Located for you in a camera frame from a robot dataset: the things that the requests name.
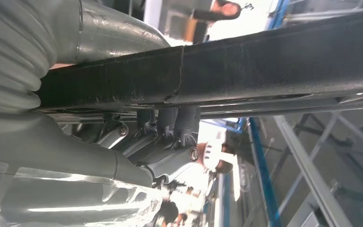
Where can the blue metal shelf rack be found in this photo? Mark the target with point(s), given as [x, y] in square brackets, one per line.
[263, 175]

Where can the person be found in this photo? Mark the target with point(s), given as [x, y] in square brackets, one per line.
[214, 155]
[228, 9]

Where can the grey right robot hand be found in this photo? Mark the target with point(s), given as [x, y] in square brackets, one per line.
[59, 150]

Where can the steel workbench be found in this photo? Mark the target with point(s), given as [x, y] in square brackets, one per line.
[314, 175]

